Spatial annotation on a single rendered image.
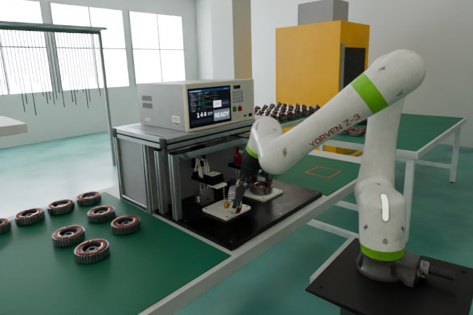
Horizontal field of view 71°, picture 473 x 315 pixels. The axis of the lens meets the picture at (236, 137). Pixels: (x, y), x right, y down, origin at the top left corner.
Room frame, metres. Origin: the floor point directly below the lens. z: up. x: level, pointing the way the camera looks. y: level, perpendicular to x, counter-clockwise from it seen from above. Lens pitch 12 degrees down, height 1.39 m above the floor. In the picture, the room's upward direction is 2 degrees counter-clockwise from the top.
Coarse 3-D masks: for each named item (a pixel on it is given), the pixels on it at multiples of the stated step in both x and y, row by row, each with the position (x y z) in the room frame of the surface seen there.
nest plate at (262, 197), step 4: (248, 188) 1.56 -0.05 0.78; (276, 188) 1.55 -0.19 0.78; (248, 192) 1.51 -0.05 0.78; (272, 192) 1.50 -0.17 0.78; (276, 192) 1.50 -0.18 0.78; (280, 192) 1.51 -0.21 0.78; (248, 196) 1.48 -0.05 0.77; (252, 196) 1.46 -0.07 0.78; (256, 196) 1.46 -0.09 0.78; (260, 196) 1.45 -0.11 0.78; (264, 196) 1.45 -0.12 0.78; (268, 196) 1.45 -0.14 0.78; (272, 196) 1.46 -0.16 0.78; (260, 200) 1.42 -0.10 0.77; (264, 200) 1.41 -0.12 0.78
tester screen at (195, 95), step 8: (216, 88) 1.50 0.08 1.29; (224, 88) 1.53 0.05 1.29; (192, 96) 1.40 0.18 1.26; (200, 96) 1.43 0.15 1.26; (208, 96) 1.46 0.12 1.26; (216, 96) 1.50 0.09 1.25; (224, 96) 1.53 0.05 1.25; (192, 104) 1.39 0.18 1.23; (200, 104) 1.42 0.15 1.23; (208, 104) 1.46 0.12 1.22; (192, 112) 1.39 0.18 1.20; (208, 112) 1.46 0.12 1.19; (192, 120) 1.39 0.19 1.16
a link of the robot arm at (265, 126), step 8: (256, 120) 1.12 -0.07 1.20; (264, 120) 1.09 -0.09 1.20; (272, 120) 1.09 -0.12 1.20; (256, 128) 1.08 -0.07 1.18; (264, 128) 1.06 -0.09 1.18; (272, 128) 1.06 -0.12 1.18; (280, 128) 1.08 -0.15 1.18; (256, 136) 1.06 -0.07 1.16; (248, 144) 1.12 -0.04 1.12; (256, 144) 1.05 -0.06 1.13; (248, 152) 1.12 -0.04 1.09; (256, 152) 1.10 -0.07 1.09
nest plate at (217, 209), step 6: (216, 204) 1.38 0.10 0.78; (222, 204) 1.38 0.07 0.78; (204, 210) 1.33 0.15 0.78; (210, 210) 1.32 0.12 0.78; (216, 210) 1.31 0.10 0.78; (222, 210) 1.31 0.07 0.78; (246, 210) 1.33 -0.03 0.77; (216, 216) 1.28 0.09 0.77; (222, 216) 1.26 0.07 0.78; (228, 216) 1.26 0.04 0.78; (234, 216) 1.27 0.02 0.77
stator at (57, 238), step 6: (66, 228) 1.19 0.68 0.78; (72, 228) 1.19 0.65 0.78; (78, 228) 1.19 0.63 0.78; (54, 234) 1.14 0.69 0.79; (60, 234) 1.15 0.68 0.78; (66, 234) 1.16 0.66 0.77; (72, 234) 1.14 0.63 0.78; (78, 234) 1.14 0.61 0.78; (84, 234) 1.17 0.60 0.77; (54, 240) 1.11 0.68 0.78; (60, 240) 1.10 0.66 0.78; (66, 240) 1.11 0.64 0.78; (72, 240) 1.12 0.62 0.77; (78, 240) 1.13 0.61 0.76; (60, 246) 1.10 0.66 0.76; (66, 246) 1.11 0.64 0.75
